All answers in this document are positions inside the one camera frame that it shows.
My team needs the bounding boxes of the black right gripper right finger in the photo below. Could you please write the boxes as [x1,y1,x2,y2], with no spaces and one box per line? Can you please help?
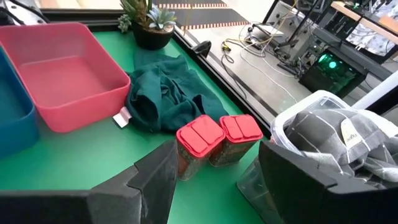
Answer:
[257,140,398,224]

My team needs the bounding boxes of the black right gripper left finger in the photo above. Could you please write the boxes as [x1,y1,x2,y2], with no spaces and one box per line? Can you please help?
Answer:
[0,139,180,224]

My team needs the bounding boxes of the clear plastic tub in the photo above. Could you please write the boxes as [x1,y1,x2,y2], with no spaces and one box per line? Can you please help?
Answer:
[236,89,398,224]

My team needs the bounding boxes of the grey striped towel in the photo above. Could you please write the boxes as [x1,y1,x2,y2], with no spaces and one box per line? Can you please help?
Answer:
[284,105,398,189]

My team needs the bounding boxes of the small white tag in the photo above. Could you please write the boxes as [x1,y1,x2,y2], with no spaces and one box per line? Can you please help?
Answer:
[112,106,133,128]

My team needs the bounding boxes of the blue plastic bin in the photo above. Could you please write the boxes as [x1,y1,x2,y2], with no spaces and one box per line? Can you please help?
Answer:
[0,46,40,159]

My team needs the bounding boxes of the black computer tower green light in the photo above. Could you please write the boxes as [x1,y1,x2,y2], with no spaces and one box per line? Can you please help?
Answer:
[298,49,369,99]

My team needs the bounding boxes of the pink plastic bin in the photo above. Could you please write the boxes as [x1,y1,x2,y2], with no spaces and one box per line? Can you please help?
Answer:
[0,21,131,134]

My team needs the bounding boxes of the dark green cloth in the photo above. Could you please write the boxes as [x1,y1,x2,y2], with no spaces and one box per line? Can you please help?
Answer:
[125,49,229,133]

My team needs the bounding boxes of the potted succulent plant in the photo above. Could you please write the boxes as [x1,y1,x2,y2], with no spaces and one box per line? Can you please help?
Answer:
[117,0,178,51]

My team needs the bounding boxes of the wooden desk top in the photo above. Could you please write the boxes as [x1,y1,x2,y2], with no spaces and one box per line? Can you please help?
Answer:
[329,0,398,41]

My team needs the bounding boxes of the black striped-edge floor mat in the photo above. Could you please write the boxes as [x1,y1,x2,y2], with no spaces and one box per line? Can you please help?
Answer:
[152,0,249,30]

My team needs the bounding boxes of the white floor cable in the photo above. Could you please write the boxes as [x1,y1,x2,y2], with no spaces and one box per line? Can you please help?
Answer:
[239,46,298,103]

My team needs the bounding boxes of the black floor cable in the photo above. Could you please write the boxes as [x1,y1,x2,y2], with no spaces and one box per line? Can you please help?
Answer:
[220,52,248,99]

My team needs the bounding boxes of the yellow extension cord plug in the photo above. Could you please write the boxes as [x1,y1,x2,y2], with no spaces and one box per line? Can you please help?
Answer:
[221,37,271,53]

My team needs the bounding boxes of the black frame clamp knob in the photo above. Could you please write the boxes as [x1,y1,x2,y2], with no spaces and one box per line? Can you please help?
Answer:
[192,40,212,59]

